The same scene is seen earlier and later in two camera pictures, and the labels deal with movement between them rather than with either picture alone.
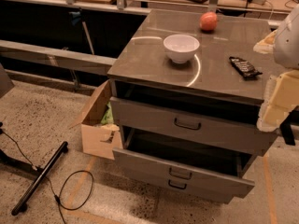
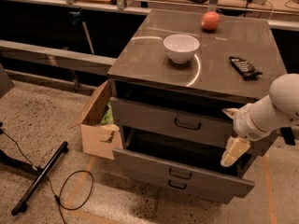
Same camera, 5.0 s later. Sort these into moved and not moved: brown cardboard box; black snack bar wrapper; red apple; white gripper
Moved: white gripper
Not moved: black snack bar wrapper; brown cardboard box; red apple
